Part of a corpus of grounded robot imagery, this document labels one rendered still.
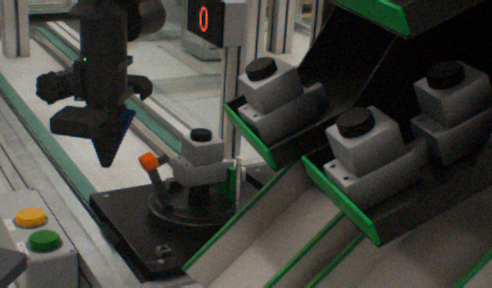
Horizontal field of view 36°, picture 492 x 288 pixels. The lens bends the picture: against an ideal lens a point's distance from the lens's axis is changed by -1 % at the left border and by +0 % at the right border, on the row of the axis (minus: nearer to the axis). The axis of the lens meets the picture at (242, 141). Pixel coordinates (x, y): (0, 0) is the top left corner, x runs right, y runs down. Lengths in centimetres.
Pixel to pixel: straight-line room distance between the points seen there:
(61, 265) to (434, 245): 50
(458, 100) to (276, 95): 18
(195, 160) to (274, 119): 31
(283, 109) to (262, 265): 19
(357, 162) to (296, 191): 27
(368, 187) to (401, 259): 15
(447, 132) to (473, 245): 13
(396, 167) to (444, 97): 7
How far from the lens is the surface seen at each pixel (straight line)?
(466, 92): 63
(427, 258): 73
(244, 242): 87
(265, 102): 71
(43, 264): 101
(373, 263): 76
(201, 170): 103
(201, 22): 121
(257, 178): 120
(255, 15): 195
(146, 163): 101
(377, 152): 60
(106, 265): 100
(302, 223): 83
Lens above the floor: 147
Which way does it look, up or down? 22 degrees down
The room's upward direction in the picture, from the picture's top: 4 degrees clockwise
